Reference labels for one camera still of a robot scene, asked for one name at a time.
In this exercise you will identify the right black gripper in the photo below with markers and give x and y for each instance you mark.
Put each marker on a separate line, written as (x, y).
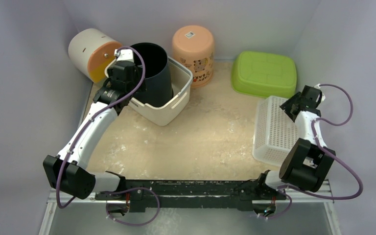
(292, 105)

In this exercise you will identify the green plastic tub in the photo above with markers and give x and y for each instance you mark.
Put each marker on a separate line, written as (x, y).
(264, 74)

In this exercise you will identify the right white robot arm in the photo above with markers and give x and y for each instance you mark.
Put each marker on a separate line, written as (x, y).
(307, 165)

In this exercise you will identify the tall black cylindrical bin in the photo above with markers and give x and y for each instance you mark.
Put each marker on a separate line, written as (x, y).
(157, 76)

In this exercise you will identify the green white perforated basket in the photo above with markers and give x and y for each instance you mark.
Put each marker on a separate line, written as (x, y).
(275, 133)

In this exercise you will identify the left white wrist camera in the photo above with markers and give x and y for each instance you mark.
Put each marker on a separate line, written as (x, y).
(123, 55)

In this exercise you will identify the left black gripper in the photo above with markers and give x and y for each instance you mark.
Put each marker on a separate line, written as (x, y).
(138, 71)

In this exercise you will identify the large orange plastic bucket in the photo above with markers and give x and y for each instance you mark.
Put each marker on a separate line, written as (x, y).
(194, 47)

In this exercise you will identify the white orange cylindrical container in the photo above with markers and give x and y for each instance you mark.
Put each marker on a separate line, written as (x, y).
(91, 51)

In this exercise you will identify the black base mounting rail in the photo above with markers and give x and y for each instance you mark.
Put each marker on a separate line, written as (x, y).
(244, 196)

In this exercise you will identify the cream plastic storage basket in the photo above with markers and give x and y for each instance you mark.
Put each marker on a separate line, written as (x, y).
(181, 80)

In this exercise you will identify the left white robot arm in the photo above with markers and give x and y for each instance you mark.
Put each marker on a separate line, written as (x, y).
(66, 172)

